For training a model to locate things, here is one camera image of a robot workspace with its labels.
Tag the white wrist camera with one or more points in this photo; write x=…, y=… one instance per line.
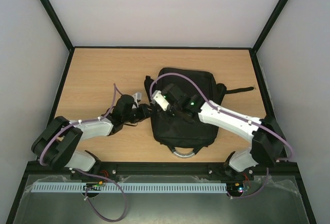
x=137, y=98
x=158, y=98

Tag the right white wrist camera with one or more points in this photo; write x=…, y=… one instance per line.
x=158, y=98

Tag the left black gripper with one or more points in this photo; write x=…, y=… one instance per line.
x=145, y=111

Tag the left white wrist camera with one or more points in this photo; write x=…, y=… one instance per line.
x=137, y=98

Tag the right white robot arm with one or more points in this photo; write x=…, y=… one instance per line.
x=264, y=135

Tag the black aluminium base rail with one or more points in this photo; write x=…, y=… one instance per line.
x=211, y=171

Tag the light blue slotted cable duct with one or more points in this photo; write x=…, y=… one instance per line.
x=201, y=188

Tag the black student backpack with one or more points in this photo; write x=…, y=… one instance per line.
x=178, y=127

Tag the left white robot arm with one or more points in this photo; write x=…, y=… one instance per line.
x=56, y=145

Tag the black enclosure frame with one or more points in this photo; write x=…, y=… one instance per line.
x=13, y=214

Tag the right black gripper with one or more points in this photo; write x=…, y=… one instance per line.
x=178, y=109

